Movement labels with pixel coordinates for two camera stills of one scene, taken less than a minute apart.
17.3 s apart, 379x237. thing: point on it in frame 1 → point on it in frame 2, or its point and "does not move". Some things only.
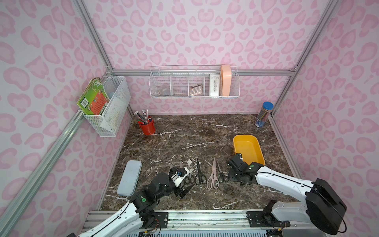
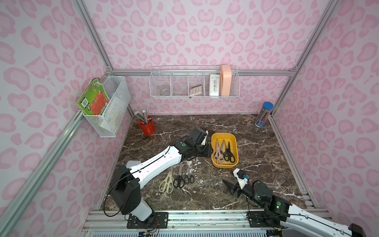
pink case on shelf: [226, 75] does not move
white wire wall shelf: [194, 81] does not move
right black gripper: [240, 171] → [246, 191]
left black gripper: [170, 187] → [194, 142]
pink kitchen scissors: [213, 180] → [219, 158]
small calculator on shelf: [195, 89] does not move
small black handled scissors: [189, 178] does not move
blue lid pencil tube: [264, 114] does not move
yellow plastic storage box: [248, 146] → [230, 138]
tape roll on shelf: [164, 92] does not move
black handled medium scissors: [222, 177] → [227, 153]
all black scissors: [200, 177] → [228, 155]
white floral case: [214, 85] does not move
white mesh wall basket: [107, 124] does not move
